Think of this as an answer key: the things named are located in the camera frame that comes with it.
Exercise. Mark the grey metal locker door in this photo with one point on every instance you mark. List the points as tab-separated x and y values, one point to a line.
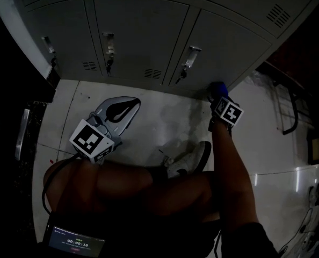
226	50

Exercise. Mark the grey metal lockers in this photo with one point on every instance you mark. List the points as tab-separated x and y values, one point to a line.
140	25

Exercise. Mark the silver metal bar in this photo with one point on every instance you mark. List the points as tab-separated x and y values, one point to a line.
22	133

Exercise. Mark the black metal tube frame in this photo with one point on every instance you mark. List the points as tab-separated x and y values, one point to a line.
297	115

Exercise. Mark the locker key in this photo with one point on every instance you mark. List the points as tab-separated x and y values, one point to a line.
183	74
109	63
53	61

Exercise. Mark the blue cloth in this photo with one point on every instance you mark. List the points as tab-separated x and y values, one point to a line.
220	88

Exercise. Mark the person's right leg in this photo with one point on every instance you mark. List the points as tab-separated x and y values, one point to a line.
181	195

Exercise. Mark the black box with yellow panels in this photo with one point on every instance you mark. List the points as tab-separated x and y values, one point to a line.
315	146

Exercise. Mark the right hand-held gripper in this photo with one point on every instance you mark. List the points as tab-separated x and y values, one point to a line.
230	113

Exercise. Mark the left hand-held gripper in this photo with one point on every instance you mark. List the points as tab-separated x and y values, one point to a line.
91	140

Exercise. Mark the person's left forearm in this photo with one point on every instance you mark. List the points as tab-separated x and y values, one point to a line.
81	181

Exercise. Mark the black phone with lit screen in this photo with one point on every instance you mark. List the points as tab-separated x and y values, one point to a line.
76	244

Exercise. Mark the white sneaker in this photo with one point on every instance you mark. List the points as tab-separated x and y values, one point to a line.
187	158

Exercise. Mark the person's right forearm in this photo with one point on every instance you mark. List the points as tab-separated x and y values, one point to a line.
229	165

